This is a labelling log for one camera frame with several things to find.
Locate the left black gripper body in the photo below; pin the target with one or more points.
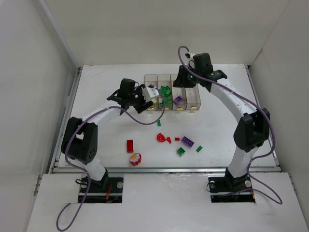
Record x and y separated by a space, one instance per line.
140 103

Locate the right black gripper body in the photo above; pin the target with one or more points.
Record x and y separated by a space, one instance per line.
183 79

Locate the red arch brick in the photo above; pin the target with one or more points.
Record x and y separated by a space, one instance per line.
161 138

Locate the red long brick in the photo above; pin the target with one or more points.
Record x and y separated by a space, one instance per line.
130 146

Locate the green square brick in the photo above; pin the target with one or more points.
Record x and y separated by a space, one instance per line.
180 152

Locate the red flower brick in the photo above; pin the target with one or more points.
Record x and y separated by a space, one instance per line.
135 159

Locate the red rectangular brick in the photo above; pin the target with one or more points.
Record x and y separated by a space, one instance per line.
165 90

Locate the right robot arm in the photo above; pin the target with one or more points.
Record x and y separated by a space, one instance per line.
252 127

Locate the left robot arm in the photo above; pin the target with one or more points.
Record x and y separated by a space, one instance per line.
80 140

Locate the purple flat brick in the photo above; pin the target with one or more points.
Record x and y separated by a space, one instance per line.
187 142

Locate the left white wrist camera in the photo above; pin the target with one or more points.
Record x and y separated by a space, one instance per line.
150 93

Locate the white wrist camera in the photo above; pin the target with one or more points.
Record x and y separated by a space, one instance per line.
190 60
150 93

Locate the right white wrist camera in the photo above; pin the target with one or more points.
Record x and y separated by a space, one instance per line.
190 60

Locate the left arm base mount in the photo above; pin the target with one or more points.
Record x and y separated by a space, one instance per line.
111 192

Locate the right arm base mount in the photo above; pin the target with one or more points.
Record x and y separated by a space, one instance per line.
224 190

